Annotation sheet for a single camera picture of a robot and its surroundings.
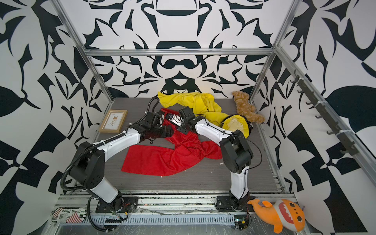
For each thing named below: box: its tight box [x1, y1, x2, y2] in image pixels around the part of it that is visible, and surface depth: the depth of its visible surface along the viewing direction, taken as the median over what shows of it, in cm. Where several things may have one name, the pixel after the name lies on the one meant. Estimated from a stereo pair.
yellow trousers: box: [157, 91, 250, 139], surface depth 114 cm
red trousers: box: [121, 108, 223, 177], surface depth 89 cm
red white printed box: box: [51, 207, 88, 224], surface depth 71 cm
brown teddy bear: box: [232, 90, 265, 124], surface depth 107 cm
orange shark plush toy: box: [247, 199, 306, 234], surface depth 67 cm
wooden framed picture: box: [98, 109, 129, 134], surface depth 107 cm
